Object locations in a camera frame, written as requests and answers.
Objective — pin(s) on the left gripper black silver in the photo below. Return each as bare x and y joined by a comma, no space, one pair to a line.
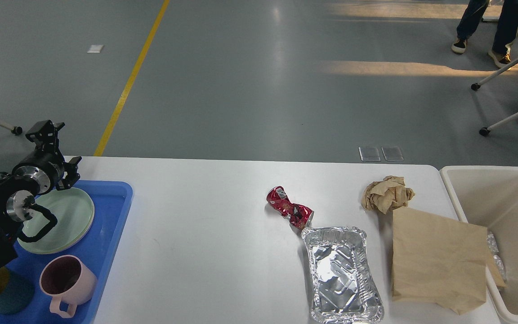
46,165

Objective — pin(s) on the green plate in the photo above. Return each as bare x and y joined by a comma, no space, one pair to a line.
74,210

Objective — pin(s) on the pink mug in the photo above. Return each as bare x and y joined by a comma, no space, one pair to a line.
69,283

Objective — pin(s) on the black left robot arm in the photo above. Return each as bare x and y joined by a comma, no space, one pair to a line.
20,217

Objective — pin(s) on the yellow plate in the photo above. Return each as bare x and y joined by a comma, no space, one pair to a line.
91,225

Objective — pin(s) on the blue plastic tray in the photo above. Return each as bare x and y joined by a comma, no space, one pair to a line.
112,201

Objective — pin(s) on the teal yellow cup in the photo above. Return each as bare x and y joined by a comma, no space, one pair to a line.
16,292

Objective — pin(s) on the crushed red can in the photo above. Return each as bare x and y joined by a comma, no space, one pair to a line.
298,215

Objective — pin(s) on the clear floor plate left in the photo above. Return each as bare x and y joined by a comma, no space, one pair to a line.
369,154

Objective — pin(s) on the clear floor plate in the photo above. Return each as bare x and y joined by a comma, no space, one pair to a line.
369,154
392,154

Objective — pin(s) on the aluminium foil tray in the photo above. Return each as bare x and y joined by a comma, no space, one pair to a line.
343,288

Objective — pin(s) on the crumpled brown paper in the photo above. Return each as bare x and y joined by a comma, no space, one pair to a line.
386,195

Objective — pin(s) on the clear floor plate right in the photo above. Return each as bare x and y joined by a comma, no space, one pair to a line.
392,154

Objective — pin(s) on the crumpled foil in bin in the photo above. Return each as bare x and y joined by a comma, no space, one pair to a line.
493,247

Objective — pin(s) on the beige plastic bin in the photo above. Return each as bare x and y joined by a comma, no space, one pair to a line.
488,196

